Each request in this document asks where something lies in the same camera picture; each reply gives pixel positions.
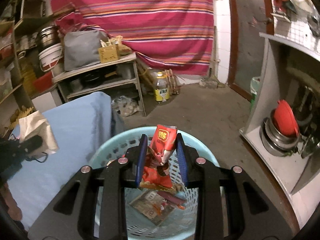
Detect silver foil wrapper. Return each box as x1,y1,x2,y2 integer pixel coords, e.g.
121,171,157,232
19,111,59,158

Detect red snack wrapper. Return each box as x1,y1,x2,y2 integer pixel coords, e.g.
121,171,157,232
139,125,177,192

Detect white kitchen cabinet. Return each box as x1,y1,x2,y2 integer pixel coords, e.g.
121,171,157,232
241,34,319,227

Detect blue tablecloth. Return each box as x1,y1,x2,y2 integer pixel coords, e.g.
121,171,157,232
8,92,114,229

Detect light blue laundry basket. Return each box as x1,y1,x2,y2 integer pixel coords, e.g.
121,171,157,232
88,126,221,240

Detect stacked steel bowls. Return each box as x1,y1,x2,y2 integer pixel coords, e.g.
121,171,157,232
259,109,301,157

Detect red plastic basin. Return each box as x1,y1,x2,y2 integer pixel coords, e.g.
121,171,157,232
33,72,53,93

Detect printed wrapper in basket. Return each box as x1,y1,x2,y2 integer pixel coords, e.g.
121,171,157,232
130,190,187,226

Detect red plastic lid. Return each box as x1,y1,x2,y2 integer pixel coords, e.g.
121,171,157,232
272,100,299,137

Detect white plastic bucket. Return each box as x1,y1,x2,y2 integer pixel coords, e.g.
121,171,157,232
39,43,63,72

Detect clear plastic bag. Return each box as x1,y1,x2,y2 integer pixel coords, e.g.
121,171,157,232
112,95,139,117

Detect grey cloth bag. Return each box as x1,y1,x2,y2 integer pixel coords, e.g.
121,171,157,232
64,30,108,72

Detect grey wooden shelf table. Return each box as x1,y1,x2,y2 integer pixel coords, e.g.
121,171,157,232
52,53,146,116

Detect yellow utensil holder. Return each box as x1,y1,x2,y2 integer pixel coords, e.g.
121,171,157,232
98,44,120,63

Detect yellow label oil bottle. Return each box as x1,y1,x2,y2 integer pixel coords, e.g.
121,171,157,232
154,72,170,103

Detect pink striped curtain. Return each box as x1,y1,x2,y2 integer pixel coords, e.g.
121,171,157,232
50,0,214,75

